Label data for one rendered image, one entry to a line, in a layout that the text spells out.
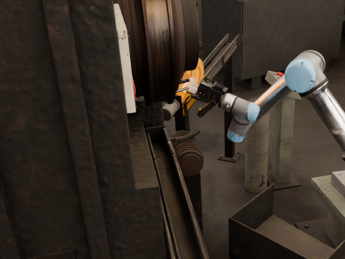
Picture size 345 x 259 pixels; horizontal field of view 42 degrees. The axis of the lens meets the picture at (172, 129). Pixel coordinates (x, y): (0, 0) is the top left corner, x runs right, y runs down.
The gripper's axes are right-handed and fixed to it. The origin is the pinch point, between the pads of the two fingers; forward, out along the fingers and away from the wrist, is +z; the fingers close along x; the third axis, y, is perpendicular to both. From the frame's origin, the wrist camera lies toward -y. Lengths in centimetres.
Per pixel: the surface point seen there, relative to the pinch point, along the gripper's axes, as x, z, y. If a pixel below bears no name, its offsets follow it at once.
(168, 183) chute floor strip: 60, -23, 0
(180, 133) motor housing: 7.7, -7.9, -17.4
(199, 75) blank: -18.4, -1.5, -1.2
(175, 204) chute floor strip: 68, -29, 1
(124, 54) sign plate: 92, -16, 54
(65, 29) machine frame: 101, -8, 59
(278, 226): 63, -59, 7
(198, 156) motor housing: 18.5, -20.9, -16.9
